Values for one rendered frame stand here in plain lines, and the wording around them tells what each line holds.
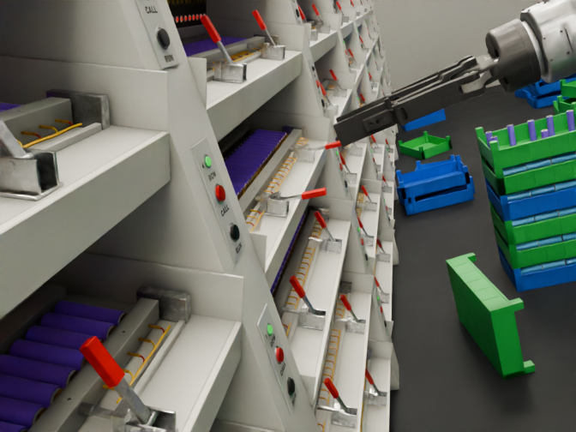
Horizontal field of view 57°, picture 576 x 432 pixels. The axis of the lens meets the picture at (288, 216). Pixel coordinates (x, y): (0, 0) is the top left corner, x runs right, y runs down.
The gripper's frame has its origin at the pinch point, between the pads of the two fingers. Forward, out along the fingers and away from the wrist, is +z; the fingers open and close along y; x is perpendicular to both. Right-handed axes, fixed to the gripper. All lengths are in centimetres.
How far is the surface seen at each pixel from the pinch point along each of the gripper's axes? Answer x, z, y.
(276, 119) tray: 0, 22, -46
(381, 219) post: 58, 22, -116
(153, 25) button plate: -18.9, 11.1, 19.8
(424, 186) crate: 68, 5, -163
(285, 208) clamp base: 7.5, 15.3, -2.6
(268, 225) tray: 7.8, 17.3, 1.0
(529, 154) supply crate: 42, -28, -83
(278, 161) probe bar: 4.2, 18.4, -20.1
